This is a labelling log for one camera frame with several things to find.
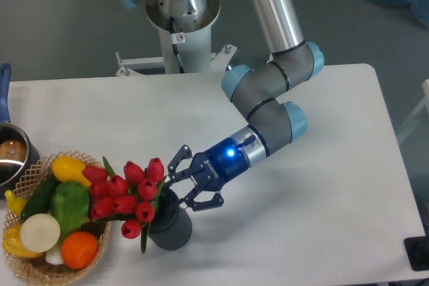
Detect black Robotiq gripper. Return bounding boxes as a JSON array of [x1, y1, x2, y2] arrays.
[[166, 138, 251, 212]]

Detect red tulip bouquet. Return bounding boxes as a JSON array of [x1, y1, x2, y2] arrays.
[[82, 157, 165, 253]]

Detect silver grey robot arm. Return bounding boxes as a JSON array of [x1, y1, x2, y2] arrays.
[[121, 0, 324, 211]]

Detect dark grey ribbed vase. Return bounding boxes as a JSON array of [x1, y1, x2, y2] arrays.
[[149, 188, 193, 251]]

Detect green lettuce leaf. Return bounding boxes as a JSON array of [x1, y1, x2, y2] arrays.
[[50, 181, 90, 242]]

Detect yellow squash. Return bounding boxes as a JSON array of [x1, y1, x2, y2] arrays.
[[51, 155, 91, 187]]

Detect orange fruit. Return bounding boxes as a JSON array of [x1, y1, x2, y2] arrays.
[[61, 231, 98, 269]]

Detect green cucumber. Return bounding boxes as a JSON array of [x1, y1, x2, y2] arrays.
[[20, 173, 60, 222]]

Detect white leek stalk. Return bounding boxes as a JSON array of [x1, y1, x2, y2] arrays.
[[46, 242, 64, 265]]

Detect white onion half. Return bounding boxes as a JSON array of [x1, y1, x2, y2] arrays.
[[19, 213, 60, 253]]

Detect woven wicker basket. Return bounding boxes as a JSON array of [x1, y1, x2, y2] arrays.
[[1, 151, 111, 285]]

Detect yellow bell pepper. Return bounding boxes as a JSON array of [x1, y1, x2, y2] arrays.
[[2, 224, 43, 259]]

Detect black device at table edge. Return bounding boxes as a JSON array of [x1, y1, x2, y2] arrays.
[[404, 236, 428, 271]]

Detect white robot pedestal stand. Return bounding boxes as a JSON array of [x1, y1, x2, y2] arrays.
[[115, 27, 237, 76]]

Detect blue handled saucepan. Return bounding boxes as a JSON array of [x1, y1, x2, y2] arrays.
[[1, 63, 40, 200]]

